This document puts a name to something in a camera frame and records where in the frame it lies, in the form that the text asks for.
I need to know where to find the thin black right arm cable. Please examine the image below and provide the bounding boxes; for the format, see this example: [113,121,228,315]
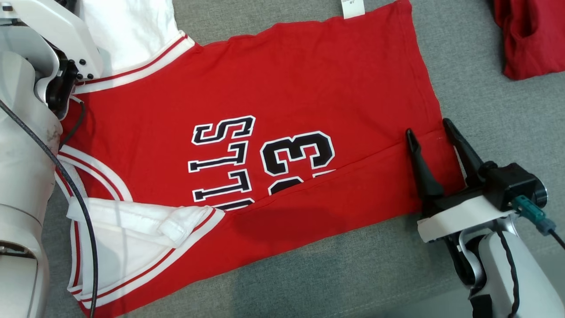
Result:
[497,230,522,318]

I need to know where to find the grey fabric sofa cushion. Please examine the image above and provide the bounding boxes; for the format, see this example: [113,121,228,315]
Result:
[42,0,565,318]

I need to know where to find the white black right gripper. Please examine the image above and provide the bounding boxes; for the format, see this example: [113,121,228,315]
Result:
[405,118,516,288]

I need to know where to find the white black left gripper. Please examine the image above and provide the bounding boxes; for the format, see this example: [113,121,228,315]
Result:
[0,0,104,120]

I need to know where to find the red shorts with white stripe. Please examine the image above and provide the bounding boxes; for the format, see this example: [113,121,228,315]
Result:
[492,0,565,81]

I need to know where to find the right cable with teal connector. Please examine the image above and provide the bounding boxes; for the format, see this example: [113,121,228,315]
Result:
[512,195,565,250]

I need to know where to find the red Bulls basketball jersey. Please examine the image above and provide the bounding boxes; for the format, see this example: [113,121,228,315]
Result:
[53,0,464,318]

